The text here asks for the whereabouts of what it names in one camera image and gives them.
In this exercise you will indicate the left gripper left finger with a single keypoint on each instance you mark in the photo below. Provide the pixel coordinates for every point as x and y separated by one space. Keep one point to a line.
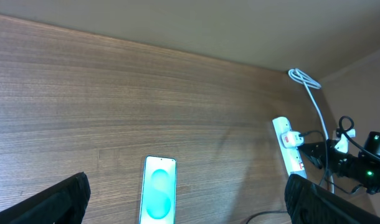
65 202

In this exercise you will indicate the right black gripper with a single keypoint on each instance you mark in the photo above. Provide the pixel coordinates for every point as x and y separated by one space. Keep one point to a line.
322 155

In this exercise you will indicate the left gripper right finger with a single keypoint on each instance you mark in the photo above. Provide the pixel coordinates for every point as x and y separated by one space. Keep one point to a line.
308 203

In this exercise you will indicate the blue Galaxy smartphone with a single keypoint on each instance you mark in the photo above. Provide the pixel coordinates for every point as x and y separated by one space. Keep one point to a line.
158 194

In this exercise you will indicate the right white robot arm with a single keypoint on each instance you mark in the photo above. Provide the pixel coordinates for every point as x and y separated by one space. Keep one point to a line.
363 168

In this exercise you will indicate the white charger plug adapter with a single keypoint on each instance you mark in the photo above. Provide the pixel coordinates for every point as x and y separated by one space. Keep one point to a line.
292 139

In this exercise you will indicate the white power strip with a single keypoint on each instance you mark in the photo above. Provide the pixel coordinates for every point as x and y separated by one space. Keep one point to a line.
291 156

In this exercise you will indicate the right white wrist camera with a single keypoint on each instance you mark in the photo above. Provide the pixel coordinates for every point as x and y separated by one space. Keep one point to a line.
341 142

